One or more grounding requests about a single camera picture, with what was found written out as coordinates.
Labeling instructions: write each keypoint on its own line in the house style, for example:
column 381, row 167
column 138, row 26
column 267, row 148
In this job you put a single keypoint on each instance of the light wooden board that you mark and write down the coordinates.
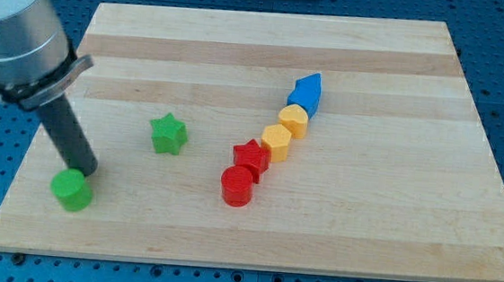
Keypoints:
column 290, row 142

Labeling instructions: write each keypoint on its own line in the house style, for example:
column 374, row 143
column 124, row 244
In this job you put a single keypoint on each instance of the red star block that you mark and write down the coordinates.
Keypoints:
column 253, row 157

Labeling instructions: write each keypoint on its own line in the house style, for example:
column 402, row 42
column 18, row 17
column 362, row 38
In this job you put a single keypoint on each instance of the yellow hexagon block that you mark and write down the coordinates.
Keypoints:
column 276, row 139

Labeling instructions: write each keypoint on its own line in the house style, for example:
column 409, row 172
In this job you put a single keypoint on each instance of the yellow heart block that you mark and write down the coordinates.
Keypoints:
column 295, row 119

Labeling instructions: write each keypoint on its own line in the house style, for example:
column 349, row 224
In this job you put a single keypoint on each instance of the blue arrow-shaped block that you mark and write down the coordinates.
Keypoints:
column 307, row 94

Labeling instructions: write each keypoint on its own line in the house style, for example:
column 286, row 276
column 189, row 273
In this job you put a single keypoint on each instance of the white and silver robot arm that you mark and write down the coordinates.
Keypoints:
column 37, row 60

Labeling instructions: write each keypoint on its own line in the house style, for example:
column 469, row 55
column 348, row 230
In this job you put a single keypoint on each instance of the green cylinder block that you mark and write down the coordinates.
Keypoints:
column 71, row 190

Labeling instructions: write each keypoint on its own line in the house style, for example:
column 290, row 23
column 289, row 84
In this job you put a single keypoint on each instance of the green star block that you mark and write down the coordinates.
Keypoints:
column 169, row 134

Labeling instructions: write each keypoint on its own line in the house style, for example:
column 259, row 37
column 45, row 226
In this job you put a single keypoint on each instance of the red cylinder block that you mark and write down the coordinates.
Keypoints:
column 236, row 186

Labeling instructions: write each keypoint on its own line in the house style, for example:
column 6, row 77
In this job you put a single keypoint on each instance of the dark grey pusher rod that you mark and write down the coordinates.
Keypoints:
column 63, row 128

